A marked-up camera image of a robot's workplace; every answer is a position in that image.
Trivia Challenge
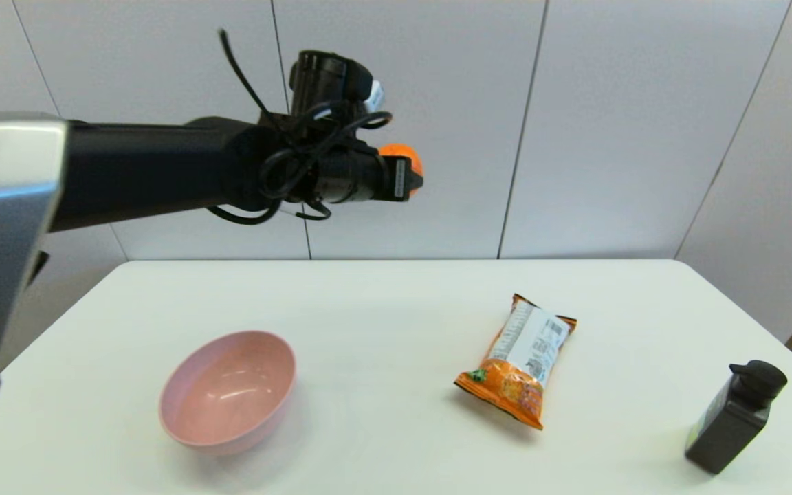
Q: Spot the white usb plug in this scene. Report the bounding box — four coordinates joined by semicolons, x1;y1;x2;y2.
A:
362;80;385;115

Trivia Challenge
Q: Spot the pink plastic bowl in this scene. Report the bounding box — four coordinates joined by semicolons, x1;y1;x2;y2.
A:
159;331;297;457

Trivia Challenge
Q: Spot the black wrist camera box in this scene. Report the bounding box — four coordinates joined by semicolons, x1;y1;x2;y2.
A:
289;49;375;119

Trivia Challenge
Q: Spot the orange snack bag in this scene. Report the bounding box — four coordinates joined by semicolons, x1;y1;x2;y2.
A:
454;294;578;431

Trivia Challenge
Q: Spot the black pump bottle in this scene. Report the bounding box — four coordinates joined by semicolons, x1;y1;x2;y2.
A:
685;360;789;475

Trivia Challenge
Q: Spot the orange mandarin fruit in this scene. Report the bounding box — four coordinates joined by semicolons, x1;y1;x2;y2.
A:
378;143;425;197

